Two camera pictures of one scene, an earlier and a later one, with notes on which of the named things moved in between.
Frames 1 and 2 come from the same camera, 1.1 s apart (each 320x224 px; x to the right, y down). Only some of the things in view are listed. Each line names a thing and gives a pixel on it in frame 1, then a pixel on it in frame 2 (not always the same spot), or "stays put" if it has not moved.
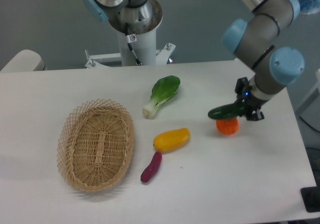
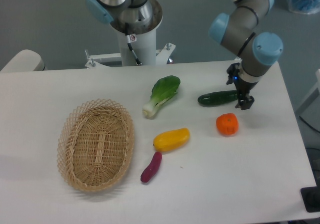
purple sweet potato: x=153 y=167 stays put
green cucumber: x=227 y=111 -> x=213 y=99
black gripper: x=252 y=104 -> x=243 y=87
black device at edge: x=311 y=197 stays put
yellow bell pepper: x=171 y=139 stays put
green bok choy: x=163 y=89 stays put
